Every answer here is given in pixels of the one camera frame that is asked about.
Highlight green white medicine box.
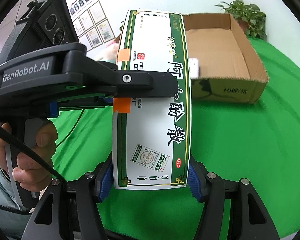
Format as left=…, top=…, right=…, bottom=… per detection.
left=112, top=10, right=191, bottom=190

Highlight white plastic device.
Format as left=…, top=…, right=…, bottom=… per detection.
left=189, top=58, right=199, bottom=79

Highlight large cardboard tray box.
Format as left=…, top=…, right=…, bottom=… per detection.
left=115, top=13, right=269, bottom=105

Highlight person left hand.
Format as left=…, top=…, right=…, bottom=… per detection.
left=0, top=119, right=59, bottom=193

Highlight framed certificates on wall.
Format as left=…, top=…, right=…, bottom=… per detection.
left=69, top=0, right=115, bottom=51

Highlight green tablecloth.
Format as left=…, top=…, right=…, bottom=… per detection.
left=53, top=39, right=300, bottom=239

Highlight right potted green plant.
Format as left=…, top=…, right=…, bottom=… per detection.
left=215, top=0, right=267, bottom=40

